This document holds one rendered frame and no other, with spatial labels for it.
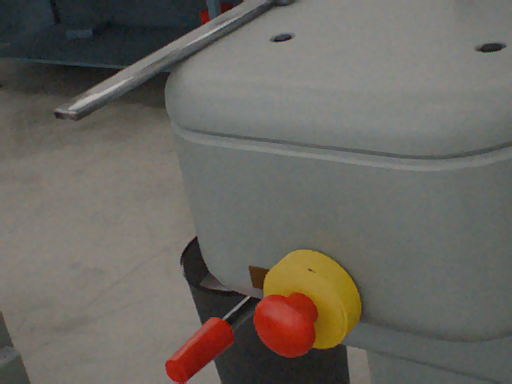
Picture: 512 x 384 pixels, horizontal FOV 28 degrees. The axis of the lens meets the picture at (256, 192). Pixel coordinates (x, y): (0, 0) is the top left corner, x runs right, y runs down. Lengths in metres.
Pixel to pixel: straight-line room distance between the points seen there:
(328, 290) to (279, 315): 0.03
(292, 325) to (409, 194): 0.10
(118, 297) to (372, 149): 3.72
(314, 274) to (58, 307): 3.74
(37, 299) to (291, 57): 3.83
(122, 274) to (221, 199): 3.77
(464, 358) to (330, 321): 0.15
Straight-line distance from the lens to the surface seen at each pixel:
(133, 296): 4.23
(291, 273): 0.61
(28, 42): 7.29
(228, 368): 3.10
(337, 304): 0.60
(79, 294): 4.36
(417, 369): 0.82
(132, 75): 0.64
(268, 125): 0.59
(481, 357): 0.73
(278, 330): 0.60
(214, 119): 0.62
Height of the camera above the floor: 2.09
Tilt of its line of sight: 26 degrees down
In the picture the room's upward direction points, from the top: 12 degrees counter-clockwise
